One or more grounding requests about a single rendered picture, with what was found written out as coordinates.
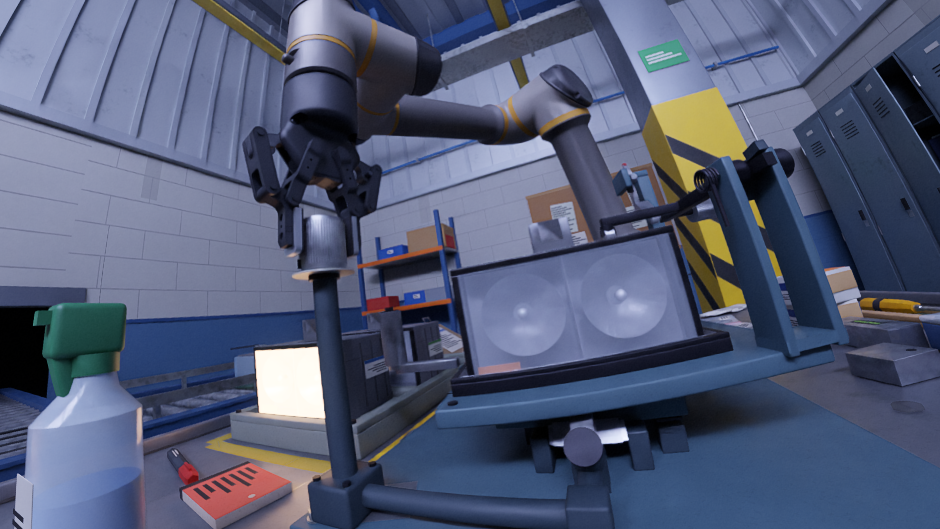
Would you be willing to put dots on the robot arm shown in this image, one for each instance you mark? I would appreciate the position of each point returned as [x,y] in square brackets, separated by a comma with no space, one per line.
[345,66]

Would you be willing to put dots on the grey round disc knob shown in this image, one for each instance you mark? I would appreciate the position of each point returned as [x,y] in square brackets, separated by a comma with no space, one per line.
[583,446]

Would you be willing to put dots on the blue toggle clamp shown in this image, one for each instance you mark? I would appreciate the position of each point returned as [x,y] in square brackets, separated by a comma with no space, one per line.
[633,187]

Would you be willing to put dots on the glowing white screen box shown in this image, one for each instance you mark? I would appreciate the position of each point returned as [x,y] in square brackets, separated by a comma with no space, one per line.
[290,382]

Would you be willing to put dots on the silver metal bracket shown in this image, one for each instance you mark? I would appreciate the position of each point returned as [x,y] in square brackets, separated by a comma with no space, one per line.
[552,235]

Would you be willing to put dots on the red flat box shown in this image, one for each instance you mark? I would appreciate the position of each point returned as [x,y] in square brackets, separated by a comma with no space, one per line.
[235,493]

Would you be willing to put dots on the cardboard box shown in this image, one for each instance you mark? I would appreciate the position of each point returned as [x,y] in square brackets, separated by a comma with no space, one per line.
[430,238]

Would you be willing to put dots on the dark grey lever bar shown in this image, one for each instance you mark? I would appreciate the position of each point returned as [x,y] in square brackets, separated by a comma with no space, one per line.
[334,396]

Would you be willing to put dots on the white spray bottle green trigger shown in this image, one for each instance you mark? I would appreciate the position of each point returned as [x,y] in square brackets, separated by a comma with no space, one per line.
[81,440]

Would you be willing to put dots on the red small box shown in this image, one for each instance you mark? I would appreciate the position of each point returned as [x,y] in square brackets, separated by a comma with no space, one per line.
[382,304]

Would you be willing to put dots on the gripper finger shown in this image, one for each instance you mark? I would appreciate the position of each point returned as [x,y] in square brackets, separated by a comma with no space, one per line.
[363,191]
[264,168]

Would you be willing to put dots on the brown notice board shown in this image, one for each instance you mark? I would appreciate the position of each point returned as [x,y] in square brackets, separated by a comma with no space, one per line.
[547,209]

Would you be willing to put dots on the red black marker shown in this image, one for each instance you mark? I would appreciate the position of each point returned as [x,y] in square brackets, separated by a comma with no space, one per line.
[184,467]

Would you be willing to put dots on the grey metal block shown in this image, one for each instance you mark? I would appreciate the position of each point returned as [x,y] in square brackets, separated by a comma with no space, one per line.
[885,332]
[892,365]

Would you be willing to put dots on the grey blue lockers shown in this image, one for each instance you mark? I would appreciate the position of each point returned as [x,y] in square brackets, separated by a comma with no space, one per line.
[881,183]

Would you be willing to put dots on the black spring clamp lever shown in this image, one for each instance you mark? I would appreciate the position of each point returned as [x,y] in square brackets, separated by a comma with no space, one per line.
[661,211]

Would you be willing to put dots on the black lock knob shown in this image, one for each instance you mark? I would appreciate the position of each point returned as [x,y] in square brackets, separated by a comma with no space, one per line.
[767,161]

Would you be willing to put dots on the blue fixture table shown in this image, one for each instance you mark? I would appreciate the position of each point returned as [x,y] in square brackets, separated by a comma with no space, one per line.
[764,264]

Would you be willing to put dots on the blue small box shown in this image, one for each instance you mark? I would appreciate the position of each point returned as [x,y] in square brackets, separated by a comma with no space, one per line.
[391,252]
[417,298]

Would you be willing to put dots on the yellow black striped column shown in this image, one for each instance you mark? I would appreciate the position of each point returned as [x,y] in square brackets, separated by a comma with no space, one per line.
[683,132]

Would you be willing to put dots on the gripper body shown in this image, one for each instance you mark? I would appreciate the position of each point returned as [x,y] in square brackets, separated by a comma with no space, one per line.
[319,154]

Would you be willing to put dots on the green sign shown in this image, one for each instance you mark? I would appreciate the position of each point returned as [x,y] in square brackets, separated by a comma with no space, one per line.
[663,56]

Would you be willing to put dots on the blue orange shelf unit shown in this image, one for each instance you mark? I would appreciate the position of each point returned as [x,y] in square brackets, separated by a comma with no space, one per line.
[440,271]

